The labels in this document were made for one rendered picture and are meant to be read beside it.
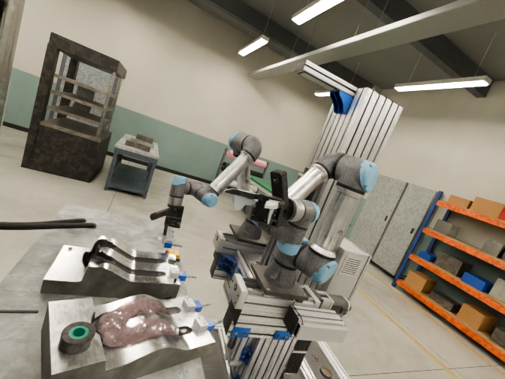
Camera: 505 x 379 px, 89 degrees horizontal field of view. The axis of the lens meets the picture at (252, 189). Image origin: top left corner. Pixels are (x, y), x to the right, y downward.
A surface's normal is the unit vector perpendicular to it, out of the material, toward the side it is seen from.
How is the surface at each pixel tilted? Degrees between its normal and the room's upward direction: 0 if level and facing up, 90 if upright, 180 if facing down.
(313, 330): 90
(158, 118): 90
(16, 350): 0
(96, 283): 90
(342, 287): 90
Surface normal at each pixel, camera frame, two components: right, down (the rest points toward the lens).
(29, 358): 0.35, -0.92
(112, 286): 0.36, 0.29
